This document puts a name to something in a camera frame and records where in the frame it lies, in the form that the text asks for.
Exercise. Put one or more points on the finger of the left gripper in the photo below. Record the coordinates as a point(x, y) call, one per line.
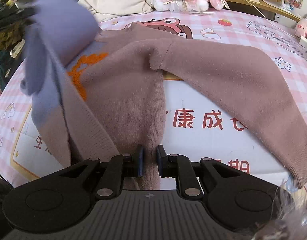
point(10, 17)

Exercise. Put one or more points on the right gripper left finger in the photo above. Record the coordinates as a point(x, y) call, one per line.
point(118, 168)

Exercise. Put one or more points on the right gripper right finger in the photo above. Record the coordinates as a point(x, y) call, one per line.
point(179, 167)

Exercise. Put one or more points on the purple and brown knit sweater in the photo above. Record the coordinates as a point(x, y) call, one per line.
point(133, 87)

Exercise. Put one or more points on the olive brown garment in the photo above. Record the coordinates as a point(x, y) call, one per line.
point(12, 35)

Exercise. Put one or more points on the white wrist watch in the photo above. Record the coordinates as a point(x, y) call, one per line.
point(17, 49)

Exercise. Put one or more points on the dark green garment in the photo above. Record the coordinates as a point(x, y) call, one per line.
point(6, 62)

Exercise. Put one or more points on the pink checkered desk mat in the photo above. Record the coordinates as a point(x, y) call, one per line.
point(218, 55)

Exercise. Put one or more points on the small pink pig plush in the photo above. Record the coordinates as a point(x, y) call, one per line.
point(301, 28)

